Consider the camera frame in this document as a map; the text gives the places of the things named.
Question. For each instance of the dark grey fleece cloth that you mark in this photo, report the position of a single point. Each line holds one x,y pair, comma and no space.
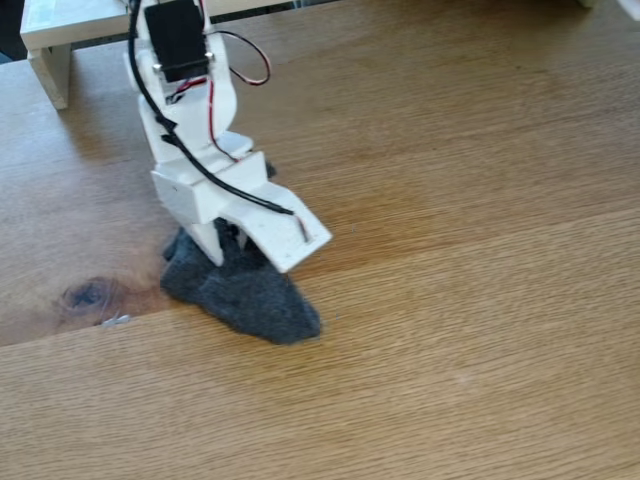
250,305

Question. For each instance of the white shelf stand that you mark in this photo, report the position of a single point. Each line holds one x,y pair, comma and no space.
50,20

